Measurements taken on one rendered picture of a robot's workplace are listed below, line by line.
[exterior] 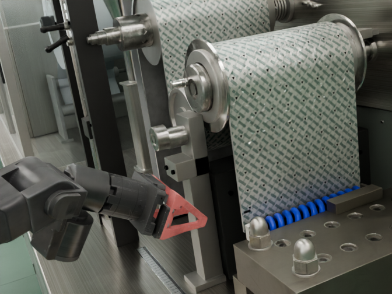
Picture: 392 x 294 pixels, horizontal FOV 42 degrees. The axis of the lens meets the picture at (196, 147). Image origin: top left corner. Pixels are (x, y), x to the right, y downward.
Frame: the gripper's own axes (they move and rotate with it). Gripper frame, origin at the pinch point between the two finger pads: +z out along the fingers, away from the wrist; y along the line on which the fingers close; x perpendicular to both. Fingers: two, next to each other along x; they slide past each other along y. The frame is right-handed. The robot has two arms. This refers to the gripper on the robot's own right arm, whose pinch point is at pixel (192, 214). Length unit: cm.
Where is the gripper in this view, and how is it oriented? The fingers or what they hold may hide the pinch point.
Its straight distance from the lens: 77.4
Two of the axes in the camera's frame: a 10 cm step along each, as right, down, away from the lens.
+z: 8.4, 2.6, 4.6
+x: 3.3, -9.4, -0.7
